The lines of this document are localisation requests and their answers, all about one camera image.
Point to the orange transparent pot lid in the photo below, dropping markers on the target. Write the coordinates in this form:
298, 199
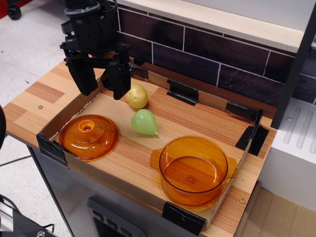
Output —
89, 137

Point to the white toy sink counter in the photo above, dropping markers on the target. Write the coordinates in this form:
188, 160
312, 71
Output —
290, 167

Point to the toy oven control panel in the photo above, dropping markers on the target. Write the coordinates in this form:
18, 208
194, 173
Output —
107, 223

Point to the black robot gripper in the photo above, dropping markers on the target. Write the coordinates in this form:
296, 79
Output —
91, 42

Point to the black caster wheel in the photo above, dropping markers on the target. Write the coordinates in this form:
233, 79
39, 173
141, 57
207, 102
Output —
13, 10

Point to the green toy pear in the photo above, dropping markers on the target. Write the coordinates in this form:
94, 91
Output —
144, 122

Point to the orange transparent plastic pot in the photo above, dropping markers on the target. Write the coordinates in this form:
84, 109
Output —
193, 169

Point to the black vertical post right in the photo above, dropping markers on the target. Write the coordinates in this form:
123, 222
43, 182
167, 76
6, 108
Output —
296, 68

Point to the yellow toy potato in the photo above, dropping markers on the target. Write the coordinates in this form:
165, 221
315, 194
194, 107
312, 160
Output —
137, 96

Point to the cardboard fence with black tape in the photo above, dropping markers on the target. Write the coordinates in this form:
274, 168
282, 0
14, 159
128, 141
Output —
182, 106

